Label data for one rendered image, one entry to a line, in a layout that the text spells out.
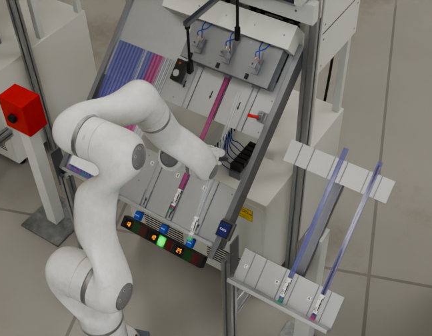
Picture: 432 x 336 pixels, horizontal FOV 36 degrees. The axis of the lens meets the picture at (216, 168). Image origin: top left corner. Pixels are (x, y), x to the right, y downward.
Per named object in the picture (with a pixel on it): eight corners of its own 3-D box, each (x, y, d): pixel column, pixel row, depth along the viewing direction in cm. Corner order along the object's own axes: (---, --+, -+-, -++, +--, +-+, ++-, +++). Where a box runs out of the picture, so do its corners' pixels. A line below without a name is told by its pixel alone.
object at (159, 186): (217, 243, 217) (213, 243, 214) (69, 167, 244) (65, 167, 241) (240, 191, 216) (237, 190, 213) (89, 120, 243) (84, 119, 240)
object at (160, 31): (264, 141, 217) (259, 139, 213) (111, 77, 244) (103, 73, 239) (303, 49, 215) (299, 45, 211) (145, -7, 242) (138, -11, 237)
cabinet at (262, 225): (261, 301, 283) (265, 207, 239) (134, 233, 311) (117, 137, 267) (329, 205, 320) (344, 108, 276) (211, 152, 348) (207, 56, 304)
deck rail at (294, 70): (224, 249, 219) (217, 249, 213) (219, 246, 220) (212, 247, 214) (309, 51, 215) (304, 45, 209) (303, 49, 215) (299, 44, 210)
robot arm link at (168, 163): (210, 149, 191) (185, 137, 195) (189, 149, 179) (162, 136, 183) (200, 175, 193) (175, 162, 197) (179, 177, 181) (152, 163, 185)
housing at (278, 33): (299, 61, 217) (287, 49, 204) (179, 18, 236) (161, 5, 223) (309, 39, 216) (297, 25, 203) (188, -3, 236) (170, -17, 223)
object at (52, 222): (58, 247, 306) (17, 123, 250) (21, 226, 316) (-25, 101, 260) (91, 214, 320) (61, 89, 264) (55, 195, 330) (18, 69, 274)
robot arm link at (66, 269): (106, 345, 172) (91, 294, 155) (51, 316, 178) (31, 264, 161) (132, 310, 179) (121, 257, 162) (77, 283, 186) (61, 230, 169)
